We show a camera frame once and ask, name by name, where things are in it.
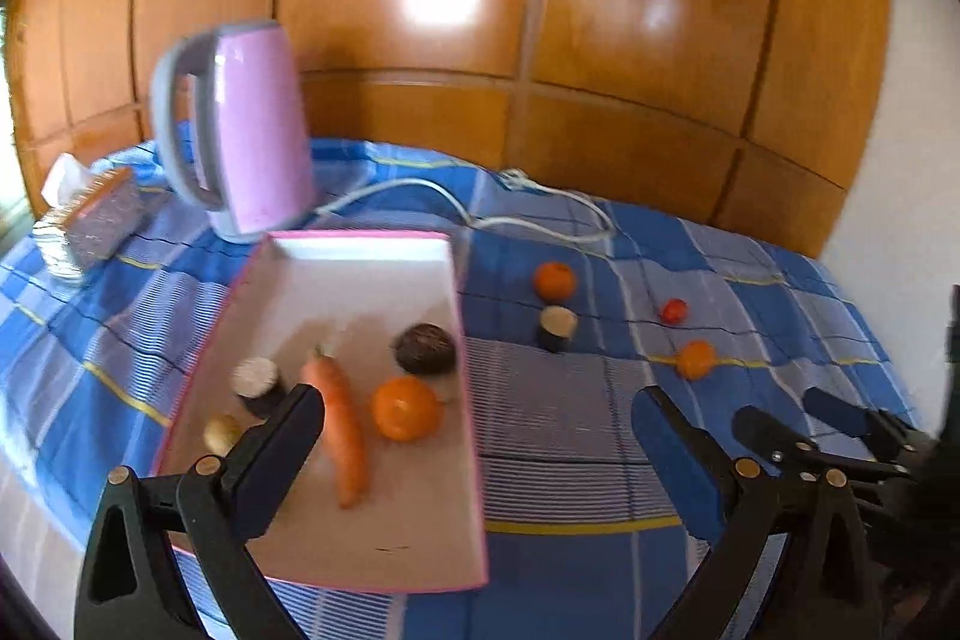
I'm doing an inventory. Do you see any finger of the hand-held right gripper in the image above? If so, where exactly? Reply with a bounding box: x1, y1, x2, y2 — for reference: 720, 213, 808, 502
804, 389, 912, 462
733, 406, 830, 472

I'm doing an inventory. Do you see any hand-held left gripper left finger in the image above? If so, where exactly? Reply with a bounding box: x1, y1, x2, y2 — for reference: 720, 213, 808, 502
73, 383, 327, 640

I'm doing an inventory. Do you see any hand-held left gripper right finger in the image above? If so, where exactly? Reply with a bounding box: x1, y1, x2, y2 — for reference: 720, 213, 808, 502
632, 385, 882, 640

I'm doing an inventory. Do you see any orange carrot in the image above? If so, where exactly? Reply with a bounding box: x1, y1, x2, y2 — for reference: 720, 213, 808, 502
301, 346, 370, 510

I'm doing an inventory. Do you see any round eggplant piece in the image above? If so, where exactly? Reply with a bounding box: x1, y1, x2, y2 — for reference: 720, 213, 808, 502
231, 356, 286, 417

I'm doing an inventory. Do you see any small yellow potato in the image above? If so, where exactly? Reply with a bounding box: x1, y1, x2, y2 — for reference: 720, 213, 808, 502
204, 415, 245, 455

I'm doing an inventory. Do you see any small orange mandarin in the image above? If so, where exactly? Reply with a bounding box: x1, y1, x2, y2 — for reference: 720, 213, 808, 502
677, 340, 717, 381

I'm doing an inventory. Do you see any large orange mandarin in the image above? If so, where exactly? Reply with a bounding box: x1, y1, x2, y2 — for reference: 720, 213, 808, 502
534, 261, 577, 301
373, 376, 442, 442

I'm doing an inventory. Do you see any pink-rimmed white tray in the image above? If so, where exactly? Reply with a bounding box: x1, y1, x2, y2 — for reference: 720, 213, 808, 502
154, 229, 490, 594

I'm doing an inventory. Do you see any dark brown round fruit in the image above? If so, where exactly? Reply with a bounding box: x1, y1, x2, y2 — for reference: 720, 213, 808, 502
394, 323, 458, 378

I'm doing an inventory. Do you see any irregular eggplant piece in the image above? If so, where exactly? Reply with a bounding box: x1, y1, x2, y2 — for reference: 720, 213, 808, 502
536, 306, 578, 354

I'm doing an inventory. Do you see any blue plaid cloth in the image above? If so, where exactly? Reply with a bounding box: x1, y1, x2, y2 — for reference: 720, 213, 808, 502
0, 137, 923, 640

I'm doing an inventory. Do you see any silver embossed tissue box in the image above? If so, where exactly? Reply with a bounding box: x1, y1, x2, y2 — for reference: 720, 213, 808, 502
31, 166, 143, 287

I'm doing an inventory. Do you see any pink electric kettle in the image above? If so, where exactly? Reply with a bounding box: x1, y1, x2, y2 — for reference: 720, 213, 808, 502
150, 19, 317, 245

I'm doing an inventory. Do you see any white tissue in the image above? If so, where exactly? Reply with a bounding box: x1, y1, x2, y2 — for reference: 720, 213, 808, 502
41, 152, 91, 208

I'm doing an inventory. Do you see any white power cable with plug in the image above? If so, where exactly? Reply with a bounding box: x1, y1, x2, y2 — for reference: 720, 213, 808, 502
311, 169, 612, 244

